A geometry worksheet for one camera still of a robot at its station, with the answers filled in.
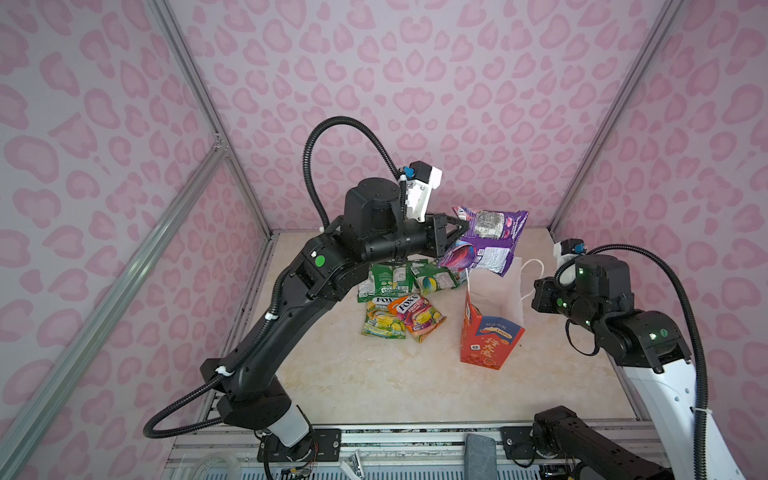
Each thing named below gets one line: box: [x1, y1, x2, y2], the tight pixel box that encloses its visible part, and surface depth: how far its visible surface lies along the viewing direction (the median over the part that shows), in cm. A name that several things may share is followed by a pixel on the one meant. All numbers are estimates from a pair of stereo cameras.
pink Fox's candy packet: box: [388, 294, 447, 344], surface depth 95 cm
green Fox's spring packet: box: [371, 296, 399, 308], surface depth 100 cm
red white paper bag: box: [460, 257, 526, 371], surface depth 80 cm
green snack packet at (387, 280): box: [358, 262, 416, 303], surface depth 103 cm
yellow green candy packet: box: [362, 297, 406, 339], surface depth 94 cm
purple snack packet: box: [437, 206, 529, 277], surface depth 55 cm
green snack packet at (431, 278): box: [410, 264, 460, 295], surface depth 101 cm
